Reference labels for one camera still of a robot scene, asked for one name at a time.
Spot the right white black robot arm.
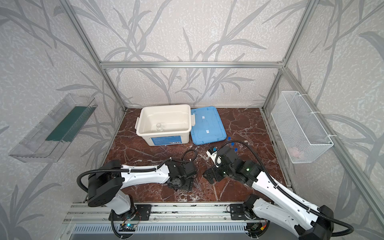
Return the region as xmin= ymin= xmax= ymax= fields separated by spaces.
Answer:
xmin=203 ymin=146 xmax=354 ymax=240

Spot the blue plastic bin lid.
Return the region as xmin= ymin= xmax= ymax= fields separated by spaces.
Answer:
xmin=191 ymin=107 xmax=227 ymax=145

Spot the pink object in basket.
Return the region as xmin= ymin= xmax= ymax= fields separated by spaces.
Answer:
xmin=289 ymin=147 xmax=303 ymax=159

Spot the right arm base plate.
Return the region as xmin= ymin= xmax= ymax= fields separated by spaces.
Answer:
xmin=227 ymin=204 xmax=257 ymax=221

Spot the white wire mesh basket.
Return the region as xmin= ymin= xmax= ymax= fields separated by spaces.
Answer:
xmin=271 ymin=91 xmax=334 ymax=164

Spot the white plastic storage bin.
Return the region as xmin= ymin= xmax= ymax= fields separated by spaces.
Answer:
xmin=135 ymin=105 xmax=195 ymax=147

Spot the right circuit board with wires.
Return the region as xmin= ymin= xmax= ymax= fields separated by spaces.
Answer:
xmin=245 ymin=223 xmax=268 ymax=236

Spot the green circuit board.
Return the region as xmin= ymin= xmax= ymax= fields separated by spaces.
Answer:
xmin=119 ymin=223 xmax=138 ymax=232

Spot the clear wall shelf green mat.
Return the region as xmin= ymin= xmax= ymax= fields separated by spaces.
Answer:
xmin=9 ymin=94 xmax=98 ymax=163

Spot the clear small plastic beaker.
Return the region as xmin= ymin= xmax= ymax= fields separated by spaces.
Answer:
xmin=156 ymin=123 xmax=164 ymax=132

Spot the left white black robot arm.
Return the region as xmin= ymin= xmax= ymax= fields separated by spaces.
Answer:
xmin=77 ymin=158 xmax=198 ymax=216

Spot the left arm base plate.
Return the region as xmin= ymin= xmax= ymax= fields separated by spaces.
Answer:
xmin=108 ymin=204 xmax=152 ymax=221

